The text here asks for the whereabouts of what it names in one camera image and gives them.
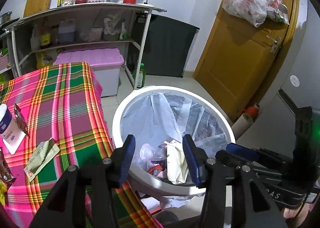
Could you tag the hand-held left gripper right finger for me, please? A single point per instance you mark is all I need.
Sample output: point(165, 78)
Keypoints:
point(191, 158)

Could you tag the pink green plaid tablecloth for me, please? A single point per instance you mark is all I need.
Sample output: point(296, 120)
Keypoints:
point(70, 93)

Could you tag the cream paper wrapper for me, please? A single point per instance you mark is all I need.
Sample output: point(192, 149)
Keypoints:
point(175, 165)

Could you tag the floral bowl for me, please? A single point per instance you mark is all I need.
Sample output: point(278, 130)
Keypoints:
point(67, 3)

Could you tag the black cabinet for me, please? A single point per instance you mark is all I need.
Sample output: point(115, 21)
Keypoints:
point(165, 45)

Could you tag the pink lidded storage box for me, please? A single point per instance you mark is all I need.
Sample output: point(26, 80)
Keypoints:
point(87, 58)

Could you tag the yellow oil bottle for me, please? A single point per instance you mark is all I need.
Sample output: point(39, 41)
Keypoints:
point(44, 60)

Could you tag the white round trash bin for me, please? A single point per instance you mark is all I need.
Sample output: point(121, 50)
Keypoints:
point(117, 128)

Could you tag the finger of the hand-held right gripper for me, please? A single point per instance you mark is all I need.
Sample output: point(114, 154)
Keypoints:
point(225, 158)
point(240, 150)

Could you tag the green plastic bottle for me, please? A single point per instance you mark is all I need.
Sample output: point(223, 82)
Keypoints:
point(140, 75)

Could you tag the dark brown snack packet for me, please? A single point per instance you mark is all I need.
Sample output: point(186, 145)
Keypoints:
point(6, 170)

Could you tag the dark bottle with yellow label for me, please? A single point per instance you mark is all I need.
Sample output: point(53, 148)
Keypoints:
point(45, 38)

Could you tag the blue plastic jug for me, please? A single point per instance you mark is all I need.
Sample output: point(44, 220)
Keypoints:
point(66, 33)

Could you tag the bunch of hanging plastic bags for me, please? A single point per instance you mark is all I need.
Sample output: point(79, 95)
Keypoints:
point(247, 5)

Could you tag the white blue yogurt cup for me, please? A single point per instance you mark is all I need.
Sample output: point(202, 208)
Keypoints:
point(7, 128)

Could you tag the wooden door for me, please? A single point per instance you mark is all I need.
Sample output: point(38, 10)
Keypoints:
point(237, 55)

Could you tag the metal shelf rack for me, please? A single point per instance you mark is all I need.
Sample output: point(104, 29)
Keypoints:
point(75, 6)

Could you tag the brown snack wrapper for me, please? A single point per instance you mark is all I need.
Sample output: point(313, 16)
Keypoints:
point(21, 123)

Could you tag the clear plastic bin liner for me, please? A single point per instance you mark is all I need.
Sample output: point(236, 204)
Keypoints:
point(155, 118)

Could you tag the plastic bags on shelf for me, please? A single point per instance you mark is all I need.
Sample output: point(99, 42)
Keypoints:
point(112, 26)

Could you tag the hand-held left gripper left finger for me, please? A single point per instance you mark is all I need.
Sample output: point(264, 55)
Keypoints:
point(127, 158)

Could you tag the white round wall disc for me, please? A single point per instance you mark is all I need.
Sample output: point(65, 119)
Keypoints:
point(295, 80)

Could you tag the cardboard tube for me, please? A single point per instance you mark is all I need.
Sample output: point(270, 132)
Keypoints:
point(241, 123)

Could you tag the green torn wrapper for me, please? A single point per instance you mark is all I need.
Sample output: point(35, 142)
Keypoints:
point(42, 160)

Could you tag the yellow snack wrapper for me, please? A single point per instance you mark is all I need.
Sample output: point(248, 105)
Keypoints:
point(2, 193)

